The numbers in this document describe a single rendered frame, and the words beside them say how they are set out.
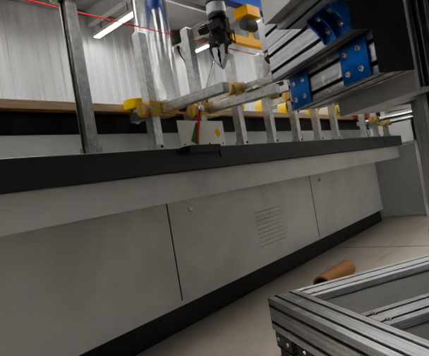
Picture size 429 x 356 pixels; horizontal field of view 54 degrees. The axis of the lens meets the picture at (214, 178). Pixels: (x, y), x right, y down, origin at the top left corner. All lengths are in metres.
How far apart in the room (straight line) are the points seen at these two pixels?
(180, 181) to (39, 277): 0.54
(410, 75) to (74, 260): 1.09
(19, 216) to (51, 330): 0.43
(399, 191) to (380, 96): 3.04
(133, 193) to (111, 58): 9.60
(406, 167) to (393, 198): 0.30
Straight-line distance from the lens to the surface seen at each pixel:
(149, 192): 1.38
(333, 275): 2.01
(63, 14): 1.36
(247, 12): 6.92
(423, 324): 1.00
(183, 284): 1.75
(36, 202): 1.16
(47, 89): 9.69
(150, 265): 1.63
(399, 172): 4.05
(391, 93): 1.03
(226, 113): 2.04
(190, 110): 1.60
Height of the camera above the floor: 0.56
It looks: 1 degrees up
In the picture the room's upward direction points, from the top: 9 degrees counter-clockwise
